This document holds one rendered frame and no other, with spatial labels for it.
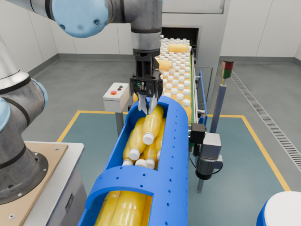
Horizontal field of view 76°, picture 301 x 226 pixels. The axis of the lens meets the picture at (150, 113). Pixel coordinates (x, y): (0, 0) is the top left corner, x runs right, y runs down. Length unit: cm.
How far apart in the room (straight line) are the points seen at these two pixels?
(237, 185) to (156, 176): 171
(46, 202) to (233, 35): 511
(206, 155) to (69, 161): 81
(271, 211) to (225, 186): 137
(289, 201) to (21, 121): 85
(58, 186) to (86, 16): 47
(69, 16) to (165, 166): 41
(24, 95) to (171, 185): 47
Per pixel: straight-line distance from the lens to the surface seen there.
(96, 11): 34
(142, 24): 47
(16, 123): 60
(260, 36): 557
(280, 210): 79
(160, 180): 51
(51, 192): 63
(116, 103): 112
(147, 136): 69
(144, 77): 49
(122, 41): 518
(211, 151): 122
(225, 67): 125
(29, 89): 66
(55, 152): 73
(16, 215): 62
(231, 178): 221
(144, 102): 60
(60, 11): 35
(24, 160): 64
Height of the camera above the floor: 162
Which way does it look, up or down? 33 degrees down
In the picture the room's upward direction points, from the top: straight up
